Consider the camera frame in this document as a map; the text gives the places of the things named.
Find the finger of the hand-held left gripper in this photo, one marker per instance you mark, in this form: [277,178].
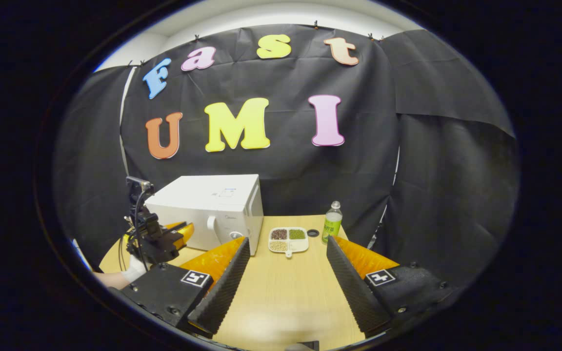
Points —
[174,224]
[186,236]

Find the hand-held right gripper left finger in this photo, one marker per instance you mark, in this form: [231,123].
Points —
[225,285]

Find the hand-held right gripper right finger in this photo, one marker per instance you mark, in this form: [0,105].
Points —
[354,287]

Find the white microwave oven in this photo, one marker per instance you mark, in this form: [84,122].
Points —
[203,195]

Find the green drink bottle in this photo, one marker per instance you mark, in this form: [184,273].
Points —
[332,226]

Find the black round lid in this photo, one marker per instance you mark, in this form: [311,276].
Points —
[313,233]

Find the white divided dish of beans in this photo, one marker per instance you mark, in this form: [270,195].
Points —
[288,241]

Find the black backdrop cloth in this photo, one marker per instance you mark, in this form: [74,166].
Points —
[286,180]

